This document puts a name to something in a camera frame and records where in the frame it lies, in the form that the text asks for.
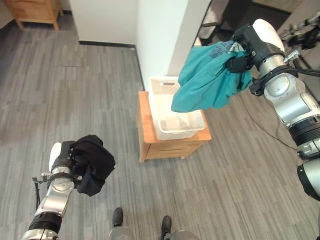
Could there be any dark chair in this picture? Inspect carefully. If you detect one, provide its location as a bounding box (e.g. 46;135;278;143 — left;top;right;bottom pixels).
198;0;291;40

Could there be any teal garment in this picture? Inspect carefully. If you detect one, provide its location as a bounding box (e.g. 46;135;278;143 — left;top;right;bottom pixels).
170;40;253;113

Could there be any black garment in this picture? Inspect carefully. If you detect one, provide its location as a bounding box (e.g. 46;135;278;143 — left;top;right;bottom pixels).
71;134;117;198

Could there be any wooden cabinet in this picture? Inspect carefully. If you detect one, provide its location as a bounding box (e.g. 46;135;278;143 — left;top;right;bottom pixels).
4;0;63;32

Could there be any small wooden nightstand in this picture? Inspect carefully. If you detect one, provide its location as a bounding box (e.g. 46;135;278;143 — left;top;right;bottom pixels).
136;90;212;164

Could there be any black floor cable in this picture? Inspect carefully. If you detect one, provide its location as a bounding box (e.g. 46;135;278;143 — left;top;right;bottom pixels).
234;98;298;152

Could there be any white plastic laundry basket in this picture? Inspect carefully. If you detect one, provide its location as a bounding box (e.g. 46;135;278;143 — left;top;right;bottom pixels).
148;76;207;141

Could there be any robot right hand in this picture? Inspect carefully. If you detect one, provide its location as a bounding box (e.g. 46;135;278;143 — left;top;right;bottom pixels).
226;18;286;74

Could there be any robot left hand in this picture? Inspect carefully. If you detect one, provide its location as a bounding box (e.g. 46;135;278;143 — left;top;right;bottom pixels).
48;140;83;183

